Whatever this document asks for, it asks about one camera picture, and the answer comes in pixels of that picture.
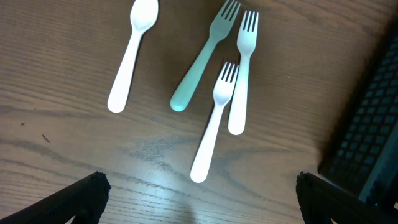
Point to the white plastic spoon by forks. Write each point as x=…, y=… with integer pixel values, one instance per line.
x=143, y=16

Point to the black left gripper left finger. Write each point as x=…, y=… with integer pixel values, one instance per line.
x=81, y=202

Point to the dark green plastic basket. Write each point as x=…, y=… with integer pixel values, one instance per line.
x=362, y=155

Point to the white plastic fork, lower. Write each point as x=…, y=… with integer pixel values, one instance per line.
x=222, y=94

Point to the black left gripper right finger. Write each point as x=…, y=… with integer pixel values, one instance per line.
x=322, y=203

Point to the white plastic fork,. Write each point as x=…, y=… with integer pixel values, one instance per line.
x=246, y=43
x=222, y=94

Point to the white plastic fork, upper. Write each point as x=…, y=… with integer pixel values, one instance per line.
x=246, y=43

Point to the mint green plastic fork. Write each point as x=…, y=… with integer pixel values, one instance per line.
x=219, y=30

